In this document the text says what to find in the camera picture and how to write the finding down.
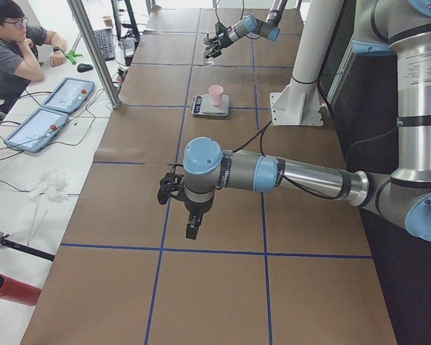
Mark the lower teach pendant tablet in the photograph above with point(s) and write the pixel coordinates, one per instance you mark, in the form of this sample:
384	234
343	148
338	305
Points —
36	132

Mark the black keyboard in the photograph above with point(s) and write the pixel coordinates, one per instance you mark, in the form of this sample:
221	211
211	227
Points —
104	39

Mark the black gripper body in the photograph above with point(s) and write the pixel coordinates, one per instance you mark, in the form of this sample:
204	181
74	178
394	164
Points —
223	37
193	207

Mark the clear glass sauce bottle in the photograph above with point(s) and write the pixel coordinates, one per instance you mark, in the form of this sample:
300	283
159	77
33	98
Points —
208	60

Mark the green toy object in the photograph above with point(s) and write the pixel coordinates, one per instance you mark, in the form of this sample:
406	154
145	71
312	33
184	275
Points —
72	56

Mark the silver digital kitchen scale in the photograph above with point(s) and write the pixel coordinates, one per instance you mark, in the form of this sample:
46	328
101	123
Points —
202	106

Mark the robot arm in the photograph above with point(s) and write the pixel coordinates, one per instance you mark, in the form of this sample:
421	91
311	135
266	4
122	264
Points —
402	197
249	24

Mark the upper teach pendant tablet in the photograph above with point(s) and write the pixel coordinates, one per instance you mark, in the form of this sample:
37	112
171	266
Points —
69	95

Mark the aluminium frame post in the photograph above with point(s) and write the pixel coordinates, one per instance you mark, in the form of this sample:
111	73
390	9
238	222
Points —
86	31

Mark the teach pendant tablet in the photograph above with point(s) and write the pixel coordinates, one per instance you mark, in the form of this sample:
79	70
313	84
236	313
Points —
36	132
69	95

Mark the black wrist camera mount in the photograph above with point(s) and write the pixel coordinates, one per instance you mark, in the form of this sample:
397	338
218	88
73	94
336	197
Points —
170	186
220	28

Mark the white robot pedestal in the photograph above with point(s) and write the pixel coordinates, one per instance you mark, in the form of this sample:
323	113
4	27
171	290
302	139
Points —
298	104

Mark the red cylinder bottle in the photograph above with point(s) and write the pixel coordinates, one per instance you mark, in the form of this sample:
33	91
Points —
18	292

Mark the pink plastic cup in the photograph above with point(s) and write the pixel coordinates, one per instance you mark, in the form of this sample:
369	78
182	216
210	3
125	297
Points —
216	94

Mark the seated person grey shirt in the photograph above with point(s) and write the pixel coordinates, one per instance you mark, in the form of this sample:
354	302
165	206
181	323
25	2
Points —
19	64

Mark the crumpled white tissue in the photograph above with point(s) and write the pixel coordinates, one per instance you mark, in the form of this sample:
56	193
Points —
53	184

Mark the black computer mouse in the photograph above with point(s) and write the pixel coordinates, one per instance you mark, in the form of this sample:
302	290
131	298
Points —
82	67

